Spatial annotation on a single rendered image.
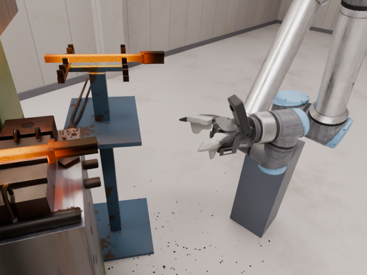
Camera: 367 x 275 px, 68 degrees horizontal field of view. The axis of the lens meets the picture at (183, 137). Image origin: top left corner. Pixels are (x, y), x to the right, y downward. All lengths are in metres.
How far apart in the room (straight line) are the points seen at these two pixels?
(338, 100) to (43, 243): 1.05
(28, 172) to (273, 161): 0.66
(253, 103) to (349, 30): 0.36
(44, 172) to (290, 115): 0.64
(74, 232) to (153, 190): 1.35
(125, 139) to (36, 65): 2.29
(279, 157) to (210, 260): 0.91
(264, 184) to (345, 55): 0.76
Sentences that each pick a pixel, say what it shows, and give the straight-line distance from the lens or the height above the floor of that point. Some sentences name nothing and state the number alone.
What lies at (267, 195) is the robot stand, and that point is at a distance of 1.55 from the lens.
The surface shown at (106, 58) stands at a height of 1.03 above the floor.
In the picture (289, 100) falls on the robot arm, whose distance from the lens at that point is 1.30.
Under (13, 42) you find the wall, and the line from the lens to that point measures 3.13.
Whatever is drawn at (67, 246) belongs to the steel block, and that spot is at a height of 0.86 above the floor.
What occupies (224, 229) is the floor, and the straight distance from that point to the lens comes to 1.76.
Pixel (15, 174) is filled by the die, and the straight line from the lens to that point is 0.65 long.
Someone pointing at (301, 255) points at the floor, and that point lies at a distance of 1.81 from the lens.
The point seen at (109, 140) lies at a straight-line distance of 1.08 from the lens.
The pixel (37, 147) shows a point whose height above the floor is 1.01.
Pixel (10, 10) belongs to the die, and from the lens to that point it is 0.57.
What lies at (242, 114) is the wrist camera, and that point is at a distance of 0.71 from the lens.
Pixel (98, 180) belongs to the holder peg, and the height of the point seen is 0.88.
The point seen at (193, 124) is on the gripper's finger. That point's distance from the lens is 0.77.
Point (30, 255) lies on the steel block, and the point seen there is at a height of 0.86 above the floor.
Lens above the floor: 1.38
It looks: 35 degrees down
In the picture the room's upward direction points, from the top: 5 degrees clockwise
